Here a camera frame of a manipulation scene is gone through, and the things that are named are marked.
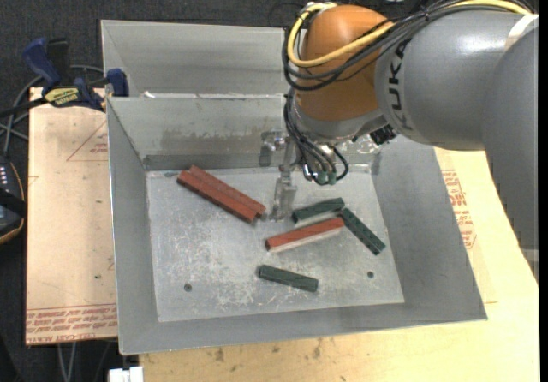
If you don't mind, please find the red-brown flat block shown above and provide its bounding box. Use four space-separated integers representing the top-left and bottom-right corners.
176 170 259 225
264 217 347 254
188 164 268 219

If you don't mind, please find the brown cardboard board, red print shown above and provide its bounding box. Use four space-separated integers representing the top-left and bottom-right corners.
25 87 500 347

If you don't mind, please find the black cylinder on white bracket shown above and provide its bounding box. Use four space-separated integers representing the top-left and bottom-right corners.
369 122 397 146

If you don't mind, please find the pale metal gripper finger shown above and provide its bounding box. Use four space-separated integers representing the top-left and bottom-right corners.
280 183 298 219
270 177 287 221

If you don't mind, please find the grey metal bin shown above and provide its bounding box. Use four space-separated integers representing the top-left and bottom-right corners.
100 19 489 356

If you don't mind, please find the dark green flat block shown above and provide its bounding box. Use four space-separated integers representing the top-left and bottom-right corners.
291 196 347 225
339 206 387 257
257 264 320 294

